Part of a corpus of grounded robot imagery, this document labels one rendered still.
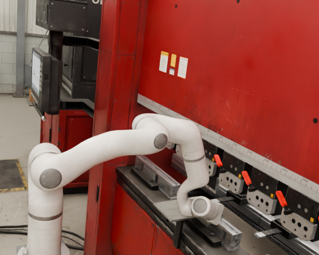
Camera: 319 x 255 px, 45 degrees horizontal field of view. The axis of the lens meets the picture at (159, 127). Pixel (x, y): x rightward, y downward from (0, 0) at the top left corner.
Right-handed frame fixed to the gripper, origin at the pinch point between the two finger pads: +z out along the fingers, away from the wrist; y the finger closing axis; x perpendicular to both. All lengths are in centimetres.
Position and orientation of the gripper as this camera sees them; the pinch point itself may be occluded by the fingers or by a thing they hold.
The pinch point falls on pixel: (218, 215)
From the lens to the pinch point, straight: 191.8
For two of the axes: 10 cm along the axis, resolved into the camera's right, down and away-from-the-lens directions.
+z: 3.8, 3.2, 8.7
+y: 3.6, -9.2, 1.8
